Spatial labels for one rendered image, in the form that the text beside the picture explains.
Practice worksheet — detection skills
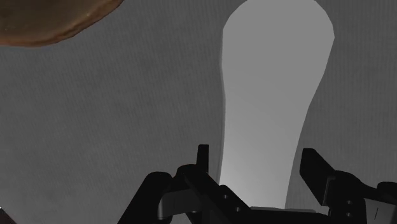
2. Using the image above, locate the brown round object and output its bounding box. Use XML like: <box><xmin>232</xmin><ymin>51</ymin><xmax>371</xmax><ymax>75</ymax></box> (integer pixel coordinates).
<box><xmin>0</xmin><ymin>0</ymin><xmax>125</xmax><ymax>48</ymax></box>

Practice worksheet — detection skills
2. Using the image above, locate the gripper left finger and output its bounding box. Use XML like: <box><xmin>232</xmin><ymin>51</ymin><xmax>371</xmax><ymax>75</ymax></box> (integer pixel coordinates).
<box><xmin>117</xmin><ymin>144</ymin><xmax>253</xmax><ymax>224</ymax></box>

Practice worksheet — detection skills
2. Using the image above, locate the pale grey elongated rounded object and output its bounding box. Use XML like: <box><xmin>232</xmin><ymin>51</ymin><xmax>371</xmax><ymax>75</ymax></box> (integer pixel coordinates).
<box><xmin>218</xmin><ymin>0</ymin><xmax>336</xmax><ymax>209</ymax></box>

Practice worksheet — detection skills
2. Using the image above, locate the grey fabric sofa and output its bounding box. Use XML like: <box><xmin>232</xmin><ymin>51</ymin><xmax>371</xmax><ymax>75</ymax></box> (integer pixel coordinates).
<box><xmin>0</xmin><ymin>0</ymin><xmax>397</xmax><ymax>224</ymax></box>

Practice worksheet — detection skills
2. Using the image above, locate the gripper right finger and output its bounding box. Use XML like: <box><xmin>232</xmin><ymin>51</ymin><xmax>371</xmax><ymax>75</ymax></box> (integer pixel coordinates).
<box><xmin>299</xmin><ymin>148</ymin><xmax>397</xmax><ymax>224</ymax></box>

